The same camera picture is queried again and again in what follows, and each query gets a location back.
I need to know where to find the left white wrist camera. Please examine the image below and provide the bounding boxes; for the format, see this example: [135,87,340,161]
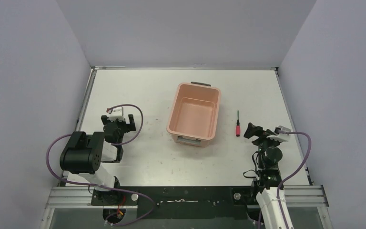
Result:
[106,107,125,122]

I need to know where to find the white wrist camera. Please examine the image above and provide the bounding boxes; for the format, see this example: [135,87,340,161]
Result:
[267,125,292,143]
[106,107,125,122]

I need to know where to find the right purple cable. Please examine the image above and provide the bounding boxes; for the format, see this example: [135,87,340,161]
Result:
[257,131,312,229]

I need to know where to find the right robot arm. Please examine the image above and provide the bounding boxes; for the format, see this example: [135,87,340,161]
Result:
[244,123,293,229]

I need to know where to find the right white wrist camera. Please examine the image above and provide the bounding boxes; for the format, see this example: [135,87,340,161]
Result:
[267,125,292,143]

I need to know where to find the pink plastic bin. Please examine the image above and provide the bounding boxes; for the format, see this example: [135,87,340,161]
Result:
[166,82,221,147]

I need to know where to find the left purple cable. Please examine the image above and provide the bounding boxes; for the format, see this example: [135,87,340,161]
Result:
[45,104,156,227]

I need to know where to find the purple cable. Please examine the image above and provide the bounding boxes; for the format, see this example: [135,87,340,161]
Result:
[257,131,312,229]
[45,104,156,227]

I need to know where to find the red green screwdriver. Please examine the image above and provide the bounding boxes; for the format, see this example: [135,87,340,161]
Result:
[235,110,241,137]

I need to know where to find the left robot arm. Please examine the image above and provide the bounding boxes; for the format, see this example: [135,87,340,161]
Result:
[60,114,136,206]

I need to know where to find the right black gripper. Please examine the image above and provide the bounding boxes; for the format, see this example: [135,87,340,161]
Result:
[245,124,283,170]

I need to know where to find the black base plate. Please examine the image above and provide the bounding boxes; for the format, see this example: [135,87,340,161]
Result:
[90,186,260,221]

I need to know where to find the aluminium frame rail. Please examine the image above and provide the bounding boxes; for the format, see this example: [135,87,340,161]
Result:
[40,185,333,229]

